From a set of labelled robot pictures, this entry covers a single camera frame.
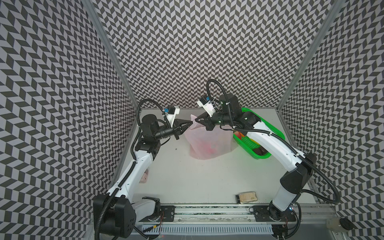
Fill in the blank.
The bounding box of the tan sponge in wrapper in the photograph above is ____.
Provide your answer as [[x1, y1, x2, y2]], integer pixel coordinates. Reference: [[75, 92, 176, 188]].
[[236, 192, 258, 204]]

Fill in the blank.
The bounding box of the pink printed plastic bag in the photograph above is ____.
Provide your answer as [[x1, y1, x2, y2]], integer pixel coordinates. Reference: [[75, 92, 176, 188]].
[[183, 115, 238, 160]]

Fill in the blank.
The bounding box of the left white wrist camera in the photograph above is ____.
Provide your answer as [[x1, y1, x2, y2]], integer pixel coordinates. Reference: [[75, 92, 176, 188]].
[[164, 105, 180, 128]]

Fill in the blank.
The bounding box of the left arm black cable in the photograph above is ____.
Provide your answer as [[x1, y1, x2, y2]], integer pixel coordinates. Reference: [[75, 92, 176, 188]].
[[136, 98, 164, 127]]

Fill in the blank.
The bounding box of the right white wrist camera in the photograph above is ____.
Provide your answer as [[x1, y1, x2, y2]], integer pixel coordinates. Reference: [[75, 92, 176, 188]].
[[197, 95, 216, 117]]

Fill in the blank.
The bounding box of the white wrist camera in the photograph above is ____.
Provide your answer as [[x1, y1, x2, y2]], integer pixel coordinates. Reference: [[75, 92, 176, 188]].
[[197, 95, 216, 117], [164, 105, 180, 128]]

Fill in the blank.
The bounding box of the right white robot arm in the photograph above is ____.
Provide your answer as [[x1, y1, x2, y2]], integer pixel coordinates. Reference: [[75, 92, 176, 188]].
[[196, 94, 314, 221]]

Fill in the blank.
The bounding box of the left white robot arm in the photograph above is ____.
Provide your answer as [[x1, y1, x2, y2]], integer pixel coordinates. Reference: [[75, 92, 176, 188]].
[[93, 113, 193, 240]]

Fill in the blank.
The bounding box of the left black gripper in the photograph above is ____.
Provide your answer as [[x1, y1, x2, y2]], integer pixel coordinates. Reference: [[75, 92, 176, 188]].
[[154, 118, 194, 140]]

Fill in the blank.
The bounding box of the pink small packet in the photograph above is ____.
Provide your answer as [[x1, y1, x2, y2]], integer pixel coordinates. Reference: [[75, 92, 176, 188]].
[[140, 169, 149, 184]]

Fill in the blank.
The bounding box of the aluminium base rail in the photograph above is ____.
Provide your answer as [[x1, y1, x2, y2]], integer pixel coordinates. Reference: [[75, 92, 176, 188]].
[[131, 204, 337, 240]]

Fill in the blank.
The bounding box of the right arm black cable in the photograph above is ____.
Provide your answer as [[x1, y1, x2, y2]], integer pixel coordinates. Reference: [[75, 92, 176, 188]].
[[206, 78, 230, 103]]

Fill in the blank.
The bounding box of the black round knob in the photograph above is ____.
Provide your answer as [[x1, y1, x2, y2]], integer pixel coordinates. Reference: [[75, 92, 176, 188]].
[[339, 218, 355, 232]]

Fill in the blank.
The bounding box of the green plastic basket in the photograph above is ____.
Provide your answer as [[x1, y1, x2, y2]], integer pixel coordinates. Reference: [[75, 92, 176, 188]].
[[233, 108, 286, 159]]

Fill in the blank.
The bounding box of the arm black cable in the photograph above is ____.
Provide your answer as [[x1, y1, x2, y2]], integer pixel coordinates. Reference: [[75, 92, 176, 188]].
[[136, 98, 164, 127], [206, 78, 230, 103]]

